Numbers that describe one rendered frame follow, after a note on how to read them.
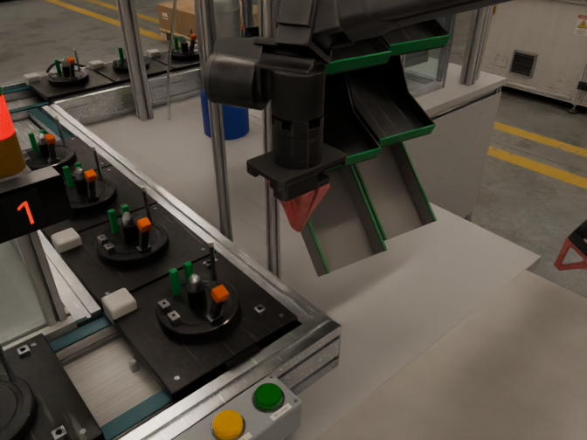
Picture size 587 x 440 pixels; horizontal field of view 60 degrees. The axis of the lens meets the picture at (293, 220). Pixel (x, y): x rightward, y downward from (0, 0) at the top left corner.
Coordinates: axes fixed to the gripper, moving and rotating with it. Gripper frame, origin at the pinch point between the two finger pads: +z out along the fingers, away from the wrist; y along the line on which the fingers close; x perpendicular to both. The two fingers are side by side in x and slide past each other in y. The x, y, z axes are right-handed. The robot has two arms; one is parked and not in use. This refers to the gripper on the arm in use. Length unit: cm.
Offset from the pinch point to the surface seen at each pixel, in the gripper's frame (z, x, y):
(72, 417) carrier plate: 25.9, -12.8, 29.4
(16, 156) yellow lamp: -5.3, -29.6, 22.8
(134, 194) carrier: 26, -63, -4
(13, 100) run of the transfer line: 32, -162, -4
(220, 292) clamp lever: 15.9, -11.2, 5.2
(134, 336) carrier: 26.0, -21.1, 16.0
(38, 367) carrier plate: 26.0, -24.6, 30.0
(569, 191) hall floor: 123, -53, -269
